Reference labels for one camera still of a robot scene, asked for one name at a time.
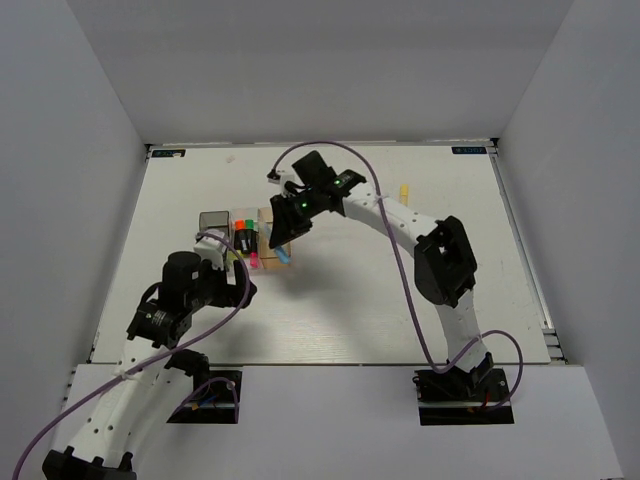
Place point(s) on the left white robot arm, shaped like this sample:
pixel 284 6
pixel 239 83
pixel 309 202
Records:
pixel 157 373

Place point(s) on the right blue table label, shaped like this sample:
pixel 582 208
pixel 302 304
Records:
pixel 469 150

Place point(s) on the blue table label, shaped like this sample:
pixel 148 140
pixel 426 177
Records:
pixel 469 150
pixel 168 153

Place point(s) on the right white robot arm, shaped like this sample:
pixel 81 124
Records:
pixel 444 263

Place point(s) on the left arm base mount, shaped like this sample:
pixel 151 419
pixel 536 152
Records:
pixel 216 399

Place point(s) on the left blue table label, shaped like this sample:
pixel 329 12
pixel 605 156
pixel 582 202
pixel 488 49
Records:
pixel 168 153

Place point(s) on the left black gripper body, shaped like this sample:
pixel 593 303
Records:
pixel 215 288

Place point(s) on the green black highlighter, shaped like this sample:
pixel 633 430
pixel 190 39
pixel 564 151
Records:
pixel 252 235

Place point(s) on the pastel yellow highlighter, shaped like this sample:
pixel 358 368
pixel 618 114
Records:
pixel 404 194

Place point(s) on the clear transparent container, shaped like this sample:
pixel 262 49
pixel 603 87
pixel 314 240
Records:
pixel 243 213

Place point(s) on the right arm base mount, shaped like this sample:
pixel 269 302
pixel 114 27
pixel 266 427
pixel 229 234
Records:
pixel 442 403

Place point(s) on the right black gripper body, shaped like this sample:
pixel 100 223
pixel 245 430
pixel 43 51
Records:
pixel 297 211

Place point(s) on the grey transparent container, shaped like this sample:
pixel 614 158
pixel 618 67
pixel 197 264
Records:
pixel 217 220

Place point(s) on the orange transparent container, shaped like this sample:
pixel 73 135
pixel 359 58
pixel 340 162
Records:
pixel 265 216

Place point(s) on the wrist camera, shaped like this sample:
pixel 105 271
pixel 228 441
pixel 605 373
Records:
pixel 281 178
pixel 212 245

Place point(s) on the orange black highlighter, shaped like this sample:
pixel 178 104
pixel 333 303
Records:
pixel 240 239

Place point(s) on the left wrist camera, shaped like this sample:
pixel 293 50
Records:
pixel 212 245

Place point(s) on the pastel blue highlighter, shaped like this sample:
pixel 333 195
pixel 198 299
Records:
pixel 271 258

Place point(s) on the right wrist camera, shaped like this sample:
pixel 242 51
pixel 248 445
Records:
pixel 281 178

